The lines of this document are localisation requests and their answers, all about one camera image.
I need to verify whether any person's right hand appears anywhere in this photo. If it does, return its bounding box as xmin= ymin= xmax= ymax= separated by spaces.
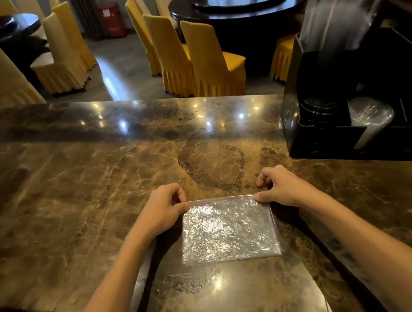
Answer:
xmin=250 ymin=161 xmax=315 ymax=216

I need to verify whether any person's left hand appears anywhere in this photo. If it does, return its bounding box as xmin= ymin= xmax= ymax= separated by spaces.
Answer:
xmin=128 ymin=181 xmax=195 ymax=244

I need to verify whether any clear crinkled plastic bag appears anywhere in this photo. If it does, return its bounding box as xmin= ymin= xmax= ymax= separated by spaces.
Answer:
xmin=174 ymin=189 xmax=283 ymax=271

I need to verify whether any person's left forearm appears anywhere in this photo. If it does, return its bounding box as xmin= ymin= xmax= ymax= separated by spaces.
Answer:
xmin=29 ymin=220 xmax=169 ymax=312

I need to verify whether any person's right forearm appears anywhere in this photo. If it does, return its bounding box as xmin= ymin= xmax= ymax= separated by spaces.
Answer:
xmin=295 ymin=173 xmax=412 ymax=312

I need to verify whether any stack of black cup lids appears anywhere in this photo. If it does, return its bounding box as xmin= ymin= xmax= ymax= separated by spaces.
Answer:
xmin=297 ymin=92 xmax=353 ymax=135

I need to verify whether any black counter organizer box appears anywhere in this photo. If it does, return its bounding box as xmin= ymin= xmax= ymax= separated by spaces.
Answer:
xmin=270 ymin=17 xmax=412 ymax=186

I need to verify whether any bundle of clear wrapped straws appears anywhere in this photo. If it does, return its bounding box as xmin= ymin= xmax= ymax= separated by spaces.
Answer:
xmin=293 ymin=0 xmax=407 ymax=67

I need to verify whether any red fire extinguisher cabinet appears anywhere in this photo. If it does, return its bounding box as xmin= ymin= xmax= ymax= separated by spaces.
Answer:
xmin=100 ymin=2 xmax=128 ymax=40

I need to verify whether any dark brown curtain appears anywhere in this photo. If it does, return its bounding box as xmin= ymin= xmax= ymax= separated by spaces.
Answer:
xmin=67 ymin=0 xmax=109 ymax=44

